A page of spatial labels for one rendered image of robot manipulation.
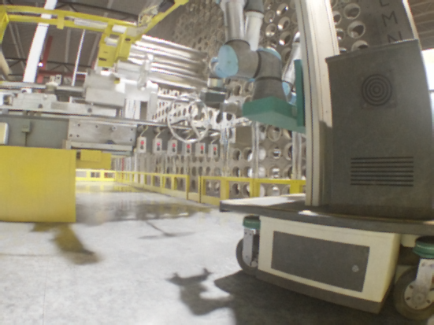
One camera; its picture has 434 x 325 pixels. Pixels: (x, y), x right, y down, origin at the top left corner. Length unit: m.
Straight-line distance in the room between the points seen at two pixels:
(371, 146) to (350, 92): 0.19
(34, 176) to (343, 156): 2.00
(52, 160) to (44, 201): 0.34
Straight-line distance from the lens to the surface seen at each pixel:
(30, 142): 2.53
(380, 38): 3.09
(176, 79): 2.64
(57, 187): 2.09
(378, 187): 0.77
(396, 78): 0.81
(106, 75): 2.71
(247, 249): 1.04
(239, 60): 0.95
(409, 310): 0.86
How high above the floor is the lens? 0.44
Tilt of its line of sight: 2 degrees up
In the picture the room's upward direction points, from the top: 2 degrees clockwise
